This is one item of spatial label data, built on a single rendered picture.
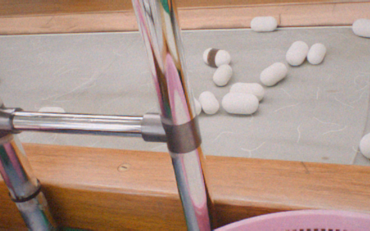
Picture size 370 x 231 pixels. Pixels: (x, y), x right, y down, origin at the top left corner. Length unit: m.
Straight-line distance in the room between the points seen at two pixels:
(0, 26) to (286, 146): 0.58
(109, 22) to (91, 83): 0.17
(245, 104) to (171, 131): 0.19
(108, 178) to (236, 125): 0.14
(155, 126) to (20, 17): 0.59
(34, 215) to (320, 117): 0.27
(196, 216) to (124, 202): 0.08
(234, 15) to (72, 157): 0.34
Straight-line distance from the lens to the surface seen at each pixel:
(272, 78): 0.52
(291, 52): 0.56
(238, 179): 0.37
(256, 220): 0.33
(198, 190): 0.32
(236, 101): 0.48
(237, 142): 0.45
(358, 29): 0.62
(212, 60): 0.57
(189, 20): 0.70
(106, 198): 0.40
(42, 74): 0.68
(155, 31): 0.26
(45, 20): 0.83
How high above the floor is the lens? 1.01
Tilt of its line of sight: 32 degrees down
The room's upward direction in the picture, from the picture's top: 11 degrees counter-clockwise
